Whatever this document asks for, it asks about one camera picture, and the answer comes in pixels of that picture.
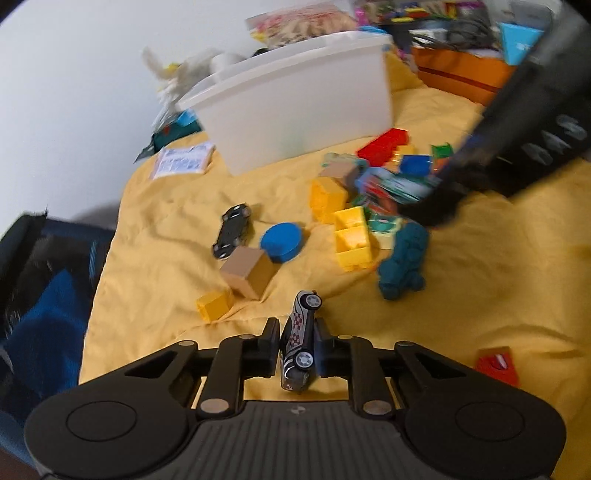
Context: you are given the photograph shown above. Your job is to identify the small red packet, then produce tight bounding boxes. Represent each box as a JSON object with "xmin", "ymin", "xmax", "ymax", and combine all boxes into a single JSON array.
[{"xmin": 476, "ymin": 346, "xmax": 520, "ymax": 387}]

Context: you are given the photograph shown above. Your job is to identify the tan toy brick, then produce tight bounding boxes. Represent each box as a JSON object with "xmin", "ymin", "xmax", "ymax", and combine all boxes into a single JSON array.
[{"xmin": 318, "ymin": 161, "xmax": 362, "ymax": 190}]

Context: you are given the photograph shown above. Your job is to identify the dark green pouch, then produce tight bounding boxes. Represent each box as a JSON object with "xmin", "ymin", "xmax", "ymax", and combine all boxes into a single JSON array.
[{"xmin": 134, "ymin": 111, "xmax": 204, "ymax": 162}]

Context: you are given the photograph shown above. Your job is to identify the white printed packet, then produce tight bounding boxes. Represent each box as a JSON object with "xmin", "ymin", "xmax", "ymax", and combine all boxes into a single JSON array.
[{"xmin": 151, "ymin": 143, "xmax": 216, "ymax": 180}]

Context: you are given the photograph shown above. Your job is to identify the yellow blanket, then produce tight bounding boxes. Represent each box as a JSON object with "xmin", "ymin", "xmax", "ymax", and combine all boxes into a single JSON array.
[{"xmin": 78, "ymin": 51, "xmax": 591, "ymax": 480}]

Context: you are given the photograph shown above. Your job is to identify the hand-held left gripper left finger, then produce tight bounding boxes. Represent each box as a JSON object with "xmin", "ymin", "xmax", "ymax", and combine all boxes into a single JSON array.
[{"xmin": 122, "ymin": 318, "xmax": 281, "ymax": 419}]

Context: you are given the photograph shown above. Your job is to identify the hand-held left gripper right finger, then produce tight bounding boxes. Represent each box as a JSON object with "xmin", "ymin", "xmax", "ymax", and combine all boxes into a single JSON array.
[{"xmin": 314, "ymin": 318, "xmax": 468, "ymax": 419}]

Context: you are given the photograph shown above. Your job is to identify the small yellow block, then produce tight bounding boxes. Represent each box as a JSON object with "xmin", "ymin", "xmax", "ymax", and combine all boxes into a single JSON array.
[{"xmin": 196, "ymin": 290, "xmax": 235, "ymax": 322}]

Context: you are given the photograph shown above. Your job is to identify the white plastic bin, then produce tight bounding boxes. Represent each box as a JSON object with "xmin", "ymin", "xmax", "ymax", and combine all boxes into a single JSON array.
[{"xmin": 178, "ymin": 31, "xmax": 394, "ymax": 177}]

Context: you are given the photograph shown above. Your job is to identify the plain wooden cube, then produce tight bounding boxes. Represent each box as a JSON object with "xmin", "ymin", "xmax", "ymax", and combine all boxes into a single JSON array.
[{"xmin": 219, "ymin": 246, "xmax": 279, "ymax": 301}]

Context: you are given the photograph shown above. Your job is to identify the blue round disc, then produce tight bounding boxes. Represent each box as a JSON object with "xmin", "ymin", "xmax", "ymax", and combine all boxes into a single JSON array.
[{"xmin": 260, "ymin": 222, "xmax": 305, "ymax": 264}]

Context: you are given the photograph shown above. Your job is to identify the silver black toy race car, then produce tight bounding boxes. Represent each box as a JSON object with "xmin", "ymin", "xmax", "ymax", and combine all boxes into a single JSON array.
[{"xmin": 277, "ymin": 290, "xmax": 322, "ymax": 394}]

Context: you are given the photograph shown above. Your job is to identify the blue toy brick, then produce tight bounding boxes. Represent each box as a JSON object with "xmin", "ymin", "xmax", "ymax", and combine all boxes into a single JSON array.
[{"xmin": 400, "ymin": 154, "xmax": 434, "ymax": 177}]

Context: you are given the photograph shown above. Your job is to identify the clear bag with tan pieces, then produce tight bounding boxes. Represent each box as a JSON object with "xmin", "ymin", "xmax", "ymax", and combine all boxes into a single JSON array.
[{"xmin": 245, "ymin": 0, "xmax": 358, "ymax": 49}]

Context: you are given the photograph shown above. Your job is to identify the pale teal toy brick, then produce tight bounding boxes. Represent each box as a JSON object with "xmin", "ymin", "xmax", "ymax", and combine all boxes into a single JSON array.
[{"xmin": 322, "ymin": 152, "xmax": 370, "ymax": 168}]

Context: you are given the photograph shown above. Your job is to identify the teal toy train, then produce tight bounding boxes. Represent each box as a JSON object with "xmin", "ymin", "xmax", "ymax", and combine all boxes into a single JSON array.
[{"xmin": 378, "ymin": 222, "xmax": 430, "ymax": 303}]

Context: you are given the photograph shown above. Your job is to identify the grey cable bundle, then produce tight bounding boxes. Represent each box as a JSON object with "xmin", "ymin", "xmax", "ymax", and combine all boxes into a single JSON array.
[{"xmin": 411, "ymin": 14, "xmax": 497, "ymax": 49}]

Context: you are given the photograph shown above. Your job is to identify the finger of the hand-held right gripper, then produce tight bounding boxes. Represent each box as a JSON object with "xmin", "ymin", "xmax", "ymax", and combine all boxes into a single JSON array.
[{"xmin": 398, "ymin": 117, "xmax": 502, "ymax": 228}]

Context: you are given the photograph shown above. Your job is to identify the colourful toy pile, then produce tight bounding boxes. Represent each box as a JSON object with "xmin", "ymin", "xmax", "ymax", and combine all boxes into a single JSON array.
[{"xmin": 355, "ymin": 0, "xmax": 485, "ymax": 26}]

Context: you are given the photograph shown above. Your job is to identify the light blue box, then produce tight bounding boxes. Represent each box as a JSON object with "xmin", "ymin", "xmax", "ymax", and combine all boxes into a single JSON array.
[{"xmin": 499, "ymin": 22, "xmax": 546, "ymax": 65}]

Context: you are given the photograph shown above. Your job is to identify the orange cardboard box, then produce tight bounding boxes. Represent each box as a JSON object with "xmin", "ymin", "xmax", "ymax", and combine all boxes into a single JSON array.
[{"xmin": 411, "ymin": 46, "xmax": 518, "ymax": 107}]

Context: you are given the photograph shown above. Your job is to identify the white plastic bag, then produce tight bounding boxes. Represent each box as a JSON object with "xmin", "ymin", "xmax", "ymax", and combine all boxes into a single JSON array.
[{"xmin": 141, "ymin": 46, "xmax": 213, "ymax": 112}]

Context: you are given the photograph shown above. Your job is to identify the colourful picture cards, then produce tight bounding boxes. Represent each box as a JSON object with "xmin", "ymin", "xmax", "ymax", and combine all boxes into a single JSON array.
[{"xmin": 353, "ymin": 166, "xmax": 439, "ymax": 205}]

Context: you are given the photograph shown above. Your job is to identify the long red toy brick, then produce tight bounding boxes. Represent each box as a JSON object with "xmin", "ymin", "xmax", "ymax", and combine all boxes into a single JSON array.
[{"xmin": 356, "ymin": 129, "xmax": 411, "ymax": 167}]

